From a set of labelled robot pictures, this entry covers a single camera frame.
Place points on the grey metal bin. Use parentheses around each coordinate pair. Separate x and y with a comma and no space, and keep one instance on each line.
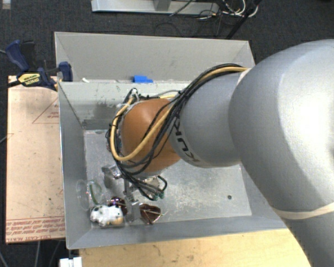
(206,185)

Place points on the clear glass cup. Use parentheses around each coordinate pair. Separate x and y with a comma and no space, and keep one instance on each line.
(85,192)

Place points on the white spotted toy animal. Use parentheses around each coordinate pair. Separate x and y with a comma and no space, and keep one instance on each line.
(105,214)

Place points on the blue plastic block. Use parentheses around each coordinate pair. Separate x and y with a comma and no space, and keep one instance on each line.
(141,79)

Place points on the brown cardboard board, red print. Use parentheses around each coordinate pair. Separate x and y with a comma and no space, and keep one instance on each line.
(33,154)

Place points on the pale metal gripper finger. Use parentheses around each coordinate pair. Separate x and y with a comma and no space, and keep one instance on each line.
(133,211)
(109,178)

